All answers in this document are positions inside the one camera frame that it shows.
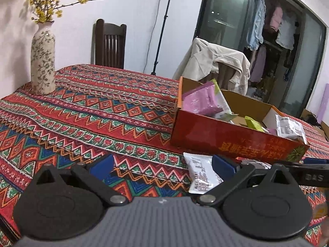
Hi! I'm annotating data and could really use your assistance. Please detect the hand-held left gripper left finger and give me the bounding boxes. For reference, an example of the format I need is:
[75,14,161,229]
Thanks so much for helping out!
[33,154,129,207]

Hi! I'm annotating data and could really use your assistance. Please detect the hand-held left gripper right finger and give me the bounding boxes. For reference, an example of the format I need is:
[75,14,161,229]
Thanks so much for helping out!
[194,154,296,207]

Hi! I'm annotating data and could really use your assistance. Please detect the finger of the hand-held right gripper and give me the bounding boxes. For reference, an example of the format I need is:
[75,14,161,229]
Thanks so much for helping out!
[275,160,304,171]
[303,157,329,165]

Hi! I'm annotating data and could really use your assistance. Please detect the white grey-print snack packet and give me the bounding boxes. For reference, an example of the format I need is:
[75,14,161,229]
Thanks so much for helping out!
[183,152,224,195]

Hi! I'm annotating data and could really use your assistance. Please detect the red cardboard box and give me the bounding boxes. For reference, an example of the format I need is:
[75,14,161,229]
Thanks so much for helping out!
[170,76,310,163]

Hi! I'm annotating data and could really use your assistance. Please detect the yellow-green foil snack packet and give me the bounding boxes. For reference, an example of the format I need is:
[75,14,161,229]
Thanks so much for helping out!
[244,116,265,133]

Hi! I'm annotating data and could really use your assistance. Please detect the green and white snack packet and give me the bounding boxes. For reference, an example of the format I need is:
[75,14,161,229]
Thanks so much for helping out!
[211,78,238,121]

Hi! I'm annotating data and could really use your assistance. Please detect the purple snack packet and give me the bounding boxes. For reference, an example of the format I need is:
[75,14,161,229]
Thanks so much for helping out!
[190,84,224,115]
[181,93,206,114]

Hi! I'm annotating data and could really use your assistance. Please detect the open brown cardboard box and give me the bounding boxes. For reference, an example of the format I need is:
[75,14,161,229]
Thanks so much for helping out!
[301,109,328,139]

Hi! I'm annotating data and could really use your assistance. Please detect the red patterned tablecloth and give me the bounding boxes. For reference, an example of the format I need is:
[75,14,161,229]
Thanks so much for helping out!
[0,64,329,247]

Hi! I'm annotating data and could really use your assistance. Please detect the purple rolled mat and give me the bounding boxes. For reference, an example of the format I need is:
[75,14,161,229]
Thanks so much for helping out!
[317,83,329,126]

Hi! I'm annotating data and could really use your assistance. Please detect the brown slatted chair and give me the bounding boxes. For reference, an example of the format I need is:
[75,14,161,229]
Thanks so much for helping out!
[217,63,238,89]

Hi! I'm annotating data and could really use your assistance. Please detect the long pale pink garment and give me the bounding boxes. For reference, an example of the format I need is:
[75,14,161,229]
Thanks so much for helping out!
[249,45,268,83]

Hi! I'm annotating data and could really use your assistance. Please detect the beige jacket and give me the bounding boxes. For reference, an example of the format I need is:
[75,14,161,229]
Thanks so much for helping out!
[173,38,251,96]

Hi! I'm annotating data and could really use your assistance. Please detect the dark wooden chair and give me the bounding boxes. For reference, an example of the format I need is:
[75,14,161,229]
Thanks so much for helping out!
[93,19,127,69]

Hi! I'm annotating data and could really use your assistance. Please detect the floral ceramic vase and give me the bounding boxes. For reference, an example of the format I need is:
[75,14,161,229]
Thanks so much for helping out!
[31,21,56,96]

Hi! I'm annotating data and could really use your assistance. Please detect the white hanging garment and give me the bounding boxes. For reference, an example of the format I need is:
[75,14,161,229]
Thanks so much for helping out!
[276,15,297,50]

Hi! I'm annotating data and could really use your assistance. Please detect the light blue hanging shirt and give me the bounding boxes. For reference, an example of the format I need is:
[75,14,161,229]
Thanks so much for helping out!
[247,0,266,50]

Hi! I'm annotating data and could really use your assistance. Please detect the pink hanging garment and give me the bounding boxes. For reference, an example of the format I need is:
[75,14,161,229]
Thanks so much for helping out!
[270,5,283,33]

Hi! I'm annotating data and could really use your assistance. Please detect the black light stand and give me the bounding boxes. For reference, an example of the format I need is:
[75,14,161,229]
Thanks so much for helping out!
[150,0,176,76]

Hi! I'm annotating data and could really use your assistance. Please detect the glass sliding door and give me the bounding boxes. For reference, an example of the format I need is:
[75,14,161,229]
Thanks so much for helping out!
[195,0,328,119]

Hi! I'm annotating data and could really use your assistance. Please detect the yellow flower branches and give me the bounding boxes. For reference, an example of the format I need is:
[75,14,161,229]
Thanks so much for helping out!
[23,0,103,24]

